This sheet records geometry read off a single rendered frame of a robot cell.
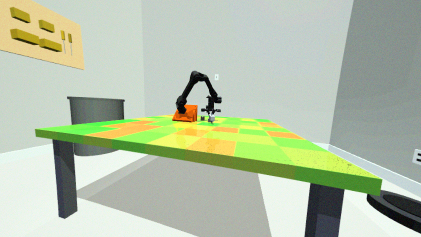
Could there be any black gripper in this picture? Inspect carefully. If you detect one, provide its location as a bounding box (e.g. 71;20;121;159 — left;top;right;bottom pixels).
201;103;221;115

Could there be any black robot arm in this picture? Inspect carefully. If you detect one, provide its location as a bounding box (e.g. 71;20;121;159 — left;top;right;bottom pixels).
176;71;222;114

